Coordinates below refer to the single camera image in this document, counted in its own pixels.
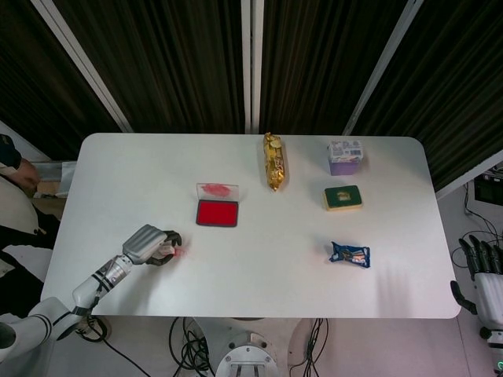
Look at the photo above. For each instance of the person in dark clothing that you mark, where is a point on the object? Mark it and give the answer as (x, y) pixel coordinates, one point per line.
(19, 235)

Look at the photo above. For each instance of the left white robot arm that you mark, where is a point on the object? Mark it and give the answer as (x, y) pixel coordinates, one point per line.
(90, 286)

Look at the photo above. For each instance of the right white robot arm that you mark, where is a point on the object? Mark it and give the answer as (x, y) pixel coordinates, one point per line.
(491, 341)

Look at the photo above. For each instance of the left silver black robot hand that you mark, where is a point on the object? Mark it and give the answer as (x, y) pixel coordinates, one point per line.
(143, 243)

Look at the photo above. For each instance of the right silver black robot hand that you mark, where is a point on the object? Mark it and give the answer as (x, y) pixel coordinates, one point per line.
(489, 290)

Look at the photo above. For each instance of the small pink object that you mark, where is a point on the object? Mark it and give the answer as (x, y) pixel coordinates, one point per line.
(168, 248)

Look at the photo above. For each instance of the gold foil snack package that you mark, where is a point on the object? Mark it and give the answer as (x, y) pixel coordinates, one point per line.
(276, 165)

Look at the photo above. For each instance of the blue cookie packet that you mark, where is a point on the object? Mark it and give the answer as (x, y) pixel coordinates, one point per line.
(349, 254)

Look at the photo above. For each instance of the white slanted frame post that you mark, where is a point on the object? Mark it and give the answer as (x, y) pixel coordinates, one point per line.
(78, 55)
(379, 66)

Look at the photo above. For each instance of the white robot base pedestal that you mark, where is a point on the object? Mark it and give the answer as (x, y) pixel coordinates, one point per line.
(247, 353)

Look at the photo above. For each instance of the white upright frame post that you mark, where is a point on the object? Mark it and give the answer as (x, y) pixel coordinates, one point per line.
(245, 59)

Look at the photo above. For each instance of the white blue soap box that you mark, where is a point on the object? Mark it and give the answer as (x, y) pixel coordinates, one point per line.
(345, 150)

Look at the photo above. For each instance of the dark pleated curtain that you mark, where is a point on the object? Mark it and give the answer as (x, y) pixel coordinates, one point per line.
(177, 59)

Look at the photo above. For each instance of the green yellow sponge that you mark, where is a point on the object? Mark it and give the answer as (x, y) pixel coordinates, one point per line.
(342, 197)

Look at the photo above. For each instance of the red ink pad case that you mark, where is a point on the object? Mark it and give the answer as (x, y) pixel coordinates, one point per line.
(217, 213)

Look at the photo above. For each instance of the white frame floor rail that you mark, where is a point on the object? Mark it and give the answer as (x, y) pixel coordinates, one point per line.
(23, 140)
(467, 180)

